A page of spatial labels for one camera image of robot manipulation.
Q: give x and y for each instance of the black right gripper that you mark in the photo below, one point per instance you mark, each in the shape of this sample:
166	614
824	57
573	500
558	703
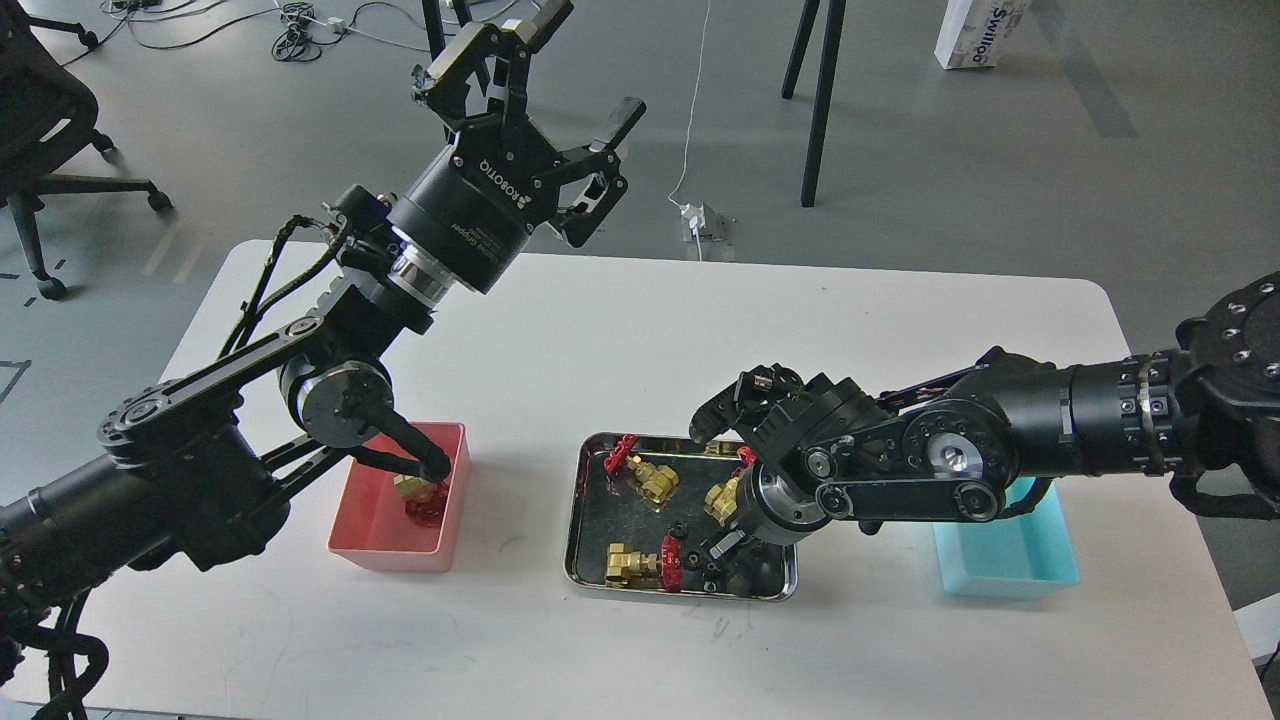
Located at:
779	416

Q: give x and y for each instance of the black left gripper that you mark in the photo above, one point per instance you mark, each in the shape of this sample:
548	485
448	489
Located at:
471	212

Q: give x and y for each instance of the brass valve red handwheel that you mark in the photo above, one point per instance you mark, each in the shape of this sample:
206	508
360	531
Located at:
424	501

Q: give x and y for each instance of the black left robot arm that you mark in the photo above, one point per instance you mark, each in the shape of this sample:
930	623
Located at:
207	464

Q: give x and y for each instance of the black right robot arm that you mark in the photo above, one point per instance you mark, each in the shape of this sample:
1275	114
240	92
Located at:
986	442

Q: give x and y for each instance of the brass valve right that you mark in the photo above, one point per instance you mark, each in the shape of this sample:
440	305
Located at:
720	502

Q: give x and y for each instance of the brass valve top middle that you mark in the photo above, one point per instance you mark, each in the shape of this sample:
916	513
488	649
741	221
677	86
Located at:
656	484

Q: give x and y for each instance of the brass valve bottom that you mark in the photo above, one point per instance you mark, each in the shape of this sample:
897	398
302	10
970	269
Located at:
627	568

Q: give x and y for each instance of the light blue plastic box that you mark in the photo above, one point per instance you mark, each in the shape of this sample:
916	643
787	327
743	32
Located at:
1013	559

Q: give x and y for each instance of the pink plastic box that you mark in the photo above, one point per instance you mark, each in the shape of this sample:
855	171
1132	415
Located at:
372	529

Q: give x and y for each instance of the white cardboard box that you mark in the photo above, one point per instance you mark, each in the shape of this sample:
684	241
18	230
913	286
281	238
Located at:
973	34

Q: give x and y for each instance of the steel metal tray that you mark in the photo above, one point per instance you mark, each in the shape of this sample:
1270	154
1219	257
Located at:
605	512

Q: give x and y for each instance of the black stand leg left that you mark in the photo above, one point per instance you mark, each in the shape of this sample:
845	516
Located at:
434	22

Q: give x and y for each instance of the black stand leg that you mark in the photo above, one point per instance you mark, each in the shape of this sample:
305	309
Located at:
827	65
434	22

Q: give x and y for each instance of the white power adapter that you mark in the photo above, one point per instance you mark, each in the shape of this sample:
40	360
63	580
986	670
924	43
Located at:
702	223

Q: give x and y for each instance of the black stand leg right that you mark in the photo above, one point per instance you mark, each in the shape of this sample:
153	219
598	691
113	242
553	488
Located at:
827	65

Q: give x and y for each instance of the black office chair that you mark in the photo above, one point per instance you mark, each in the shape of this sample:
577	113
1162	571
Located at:
47	116

